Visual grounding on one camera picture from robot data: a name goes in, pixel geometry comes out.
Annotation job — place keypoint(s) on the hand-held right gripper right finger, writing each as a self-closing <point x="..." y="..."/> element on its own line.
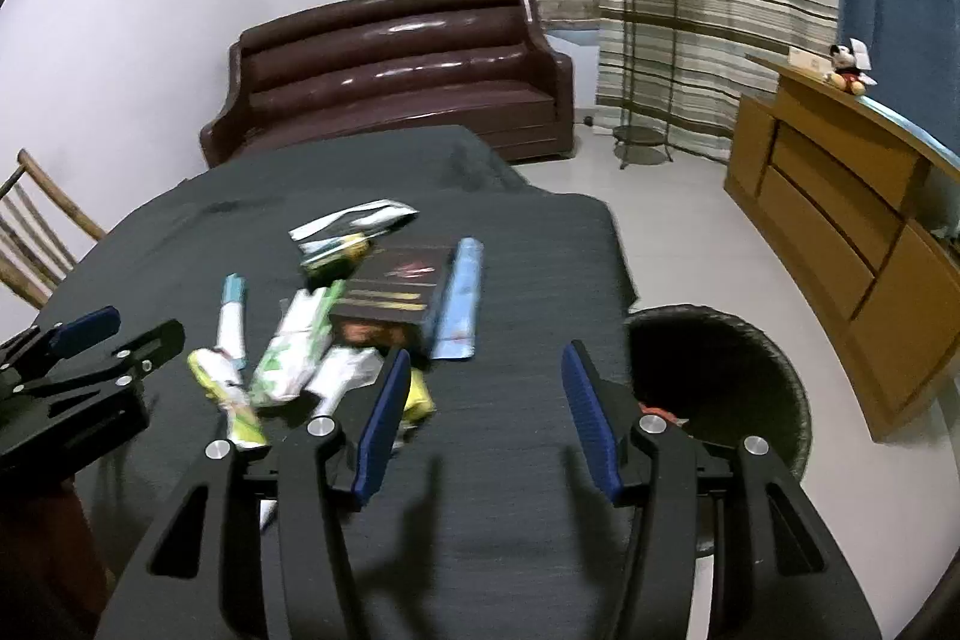
<point x="592" y="422"/>

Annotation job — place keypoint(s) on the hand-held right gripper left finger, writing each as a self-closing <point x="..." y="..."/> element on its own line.
<point x="382" y="415"/>

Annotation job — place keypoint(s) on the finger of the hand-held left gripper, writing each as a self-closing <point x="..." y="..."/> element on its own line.
<point x="146" y="347"/>
<point x="90" y="323"/>

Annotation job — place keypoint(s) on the white sachet with green print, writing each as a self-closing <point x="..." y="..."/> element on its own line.
<point x="289" y="347"/>

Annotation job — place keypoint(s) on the dark cardboard box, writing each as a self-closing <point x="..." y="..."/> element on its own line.
<point x="397" y="295"/>

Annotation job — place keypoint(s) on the black wicker waste basket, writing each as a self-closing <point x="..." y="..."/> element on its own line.
<point x="750" y="370"/>

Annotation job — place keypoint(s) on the yellow packet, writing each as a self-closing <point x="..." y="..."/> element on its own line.
<point x="418" y="400"/>

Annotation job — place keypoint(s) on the plain white sachet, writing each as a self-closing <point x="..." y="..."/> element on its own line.
<point x="337" y="377"/>

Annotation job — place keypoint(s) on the orange wrapper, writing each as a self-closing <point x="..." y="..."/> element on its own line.
<point x="656" y="415"/>

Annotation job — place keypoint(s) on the white tube with teal cap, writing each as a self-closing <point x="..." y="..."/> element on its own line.
<point x="231" y="325"/>

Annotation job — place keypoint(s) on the yellow and white wrapper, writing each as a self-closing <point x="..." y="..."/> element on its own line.
<point x="225" y="400"/>

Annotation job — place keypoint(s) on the bamboo chair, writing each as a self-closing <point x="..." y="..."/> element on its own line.
<point x="61" y="197"/>

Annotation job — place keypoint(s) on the light blue tube packet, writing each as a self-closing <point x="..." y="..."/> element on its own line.
<point x="459" y="302"/>

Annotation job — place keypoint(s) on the person's dark red clothing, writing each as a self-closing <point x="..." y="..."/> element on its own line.
<point x="45" y="565"/>

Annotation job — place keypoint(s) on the green bottle with yellow label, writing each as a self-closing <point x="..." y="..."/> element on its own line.
<point x="337" y="254"/>

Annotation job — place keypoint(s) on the dark grey tablecloth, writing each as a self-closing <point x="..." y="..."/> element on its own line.
<point x="225" y="190"/>

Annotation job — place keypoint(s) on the silver foil packet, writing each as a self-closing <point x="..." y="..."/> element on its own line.
<point x="360" y="216"/>

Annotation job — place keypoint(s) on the metal plant stand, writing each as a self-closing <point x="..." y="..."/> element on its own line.
<point x="639" y="135"/>

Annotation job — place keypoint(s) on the dark brown leather sofa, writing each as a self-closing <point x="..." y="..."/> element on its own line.
<point x="390" y="78"/>

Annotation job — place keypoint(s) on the wooden cabinet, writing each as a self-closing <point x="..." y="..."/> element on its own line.
<point x="825" y="175"/>

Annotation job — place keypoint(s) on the small white box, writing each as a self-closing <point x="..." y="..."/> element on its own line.
<point x="808" y="61"/>

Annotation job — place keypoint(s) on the mouse plush toy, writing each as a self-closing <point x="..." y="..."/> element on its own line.
<point x="847" y="74"/>

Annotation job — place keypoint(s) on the green striped curtain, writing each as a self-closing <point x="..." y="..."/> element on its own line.
<point x="750" y="10"/>

